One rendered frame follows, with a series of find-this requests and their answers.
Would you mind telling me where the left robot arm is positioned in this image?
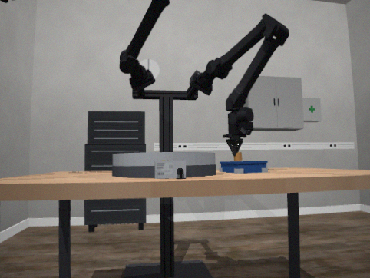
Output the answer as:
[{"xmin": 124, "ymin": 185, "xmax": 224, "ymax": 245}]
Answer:
[{"xmin": 193, "ymin": 13, "xmax": 289, "ymax": 135}]

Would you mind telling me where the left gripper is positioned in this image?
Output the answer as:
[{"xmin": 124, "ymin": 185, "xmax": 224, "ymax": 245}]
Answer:
[{"xmin": 223, "ymin": 123, "xmax": 246, "ymax": 156}]

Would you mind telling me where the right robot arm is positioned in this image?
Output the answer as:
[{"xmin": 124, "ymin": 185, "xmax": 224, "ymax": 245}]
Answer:
[{"xmin": 120, "ymin": 0, "xmax": 170, "ymax": 88}]

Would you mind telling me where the blue open tray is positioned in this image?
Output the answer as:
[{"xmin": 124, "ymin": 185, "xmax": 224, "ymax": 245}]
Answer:
[{"xmin": 220, "ymin": 161, "xmax": 268, "ymax": 173}]

